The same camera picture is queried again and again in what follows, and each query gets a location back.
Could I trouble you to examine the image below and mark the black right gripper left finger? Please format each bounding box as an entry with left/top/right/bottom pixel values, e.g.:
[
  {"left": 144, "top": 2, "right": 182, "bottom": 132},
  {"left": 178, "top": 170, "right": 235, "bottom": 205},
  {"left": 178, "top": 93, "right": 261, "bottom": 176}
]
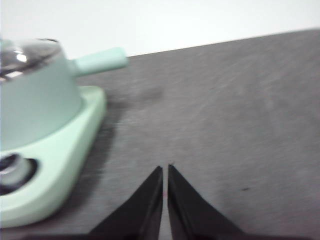
[{"left": 84, "top": 165, "right": 164, "bottom": 240}]

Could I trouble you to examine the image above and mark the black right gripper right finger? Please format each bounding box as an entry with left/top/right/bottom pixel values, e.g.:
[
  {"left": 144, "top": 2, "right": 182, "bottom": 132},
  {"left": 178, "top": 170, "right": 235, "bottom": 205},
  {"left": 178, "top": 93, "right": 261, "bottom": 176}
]
[{"left": 167, "top": 163, "right": 248, "bottom": 240}]

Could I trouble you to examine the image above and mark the glass lid with green knob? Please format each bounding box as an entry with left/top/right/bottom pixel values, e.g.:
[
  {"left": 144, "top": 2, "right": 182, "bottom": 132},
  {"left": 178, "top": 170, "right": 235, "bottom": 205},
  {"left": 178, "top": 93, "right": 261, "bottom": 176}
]
[{"left": 0, "top": 38, "right": 63, "bottom": 82}]

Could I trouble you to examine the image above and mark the green breakfast machine base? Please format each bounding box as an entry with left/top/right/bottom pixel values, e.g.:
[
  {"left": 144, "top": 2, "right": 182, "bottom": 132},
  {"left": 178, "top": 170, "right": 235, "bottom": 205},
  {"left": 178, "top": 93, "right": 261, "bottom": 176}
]
[{"left": 0, "top": 86, "right": 107, "bottom": 222}]

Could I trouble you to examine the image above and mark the silver control dial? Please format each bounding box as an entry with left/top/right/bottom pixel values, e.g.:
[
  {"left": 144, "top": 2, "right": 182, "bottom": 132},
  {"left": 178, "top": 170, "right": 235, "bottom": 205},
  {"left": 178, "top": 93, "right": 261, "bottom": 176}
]
[{"left": 0, "top": 153, "right": 31, "bottom": 187}]

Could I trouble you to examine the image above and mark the green pot with handle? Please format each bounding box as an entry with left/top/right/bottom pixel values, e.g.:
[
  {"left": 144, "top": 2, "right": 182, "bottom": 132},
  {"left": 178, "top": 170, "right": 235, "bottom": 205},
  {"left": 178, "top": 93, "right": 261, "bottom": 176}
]
[{"left": 0, "top": 38, "right": 129, "bottom": 152}]

